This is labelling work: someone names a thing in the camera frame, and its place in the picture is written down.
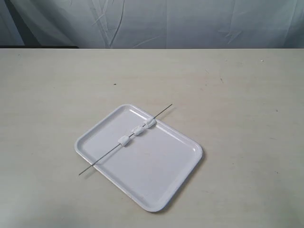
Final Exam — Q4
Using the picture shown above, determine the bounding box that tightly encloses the white foam piece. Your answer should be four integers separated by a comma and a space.
143, 118, 156, 129
118, 135, 131, 147
132, 125, 145, 136

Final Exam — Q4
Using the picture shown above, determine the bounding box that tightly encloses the thin metal skewer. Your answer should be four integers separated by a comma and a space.
78, 104, 173, 176

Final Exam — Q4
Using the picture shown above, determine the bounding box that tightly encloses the white rectangular plastic tray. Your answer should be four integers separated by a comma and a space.
75, 104, 204, 212

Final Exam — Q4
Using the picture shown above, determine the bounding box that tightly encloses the grey backdrop cloth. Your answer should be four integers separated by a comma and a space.
0, 0, 304, 48

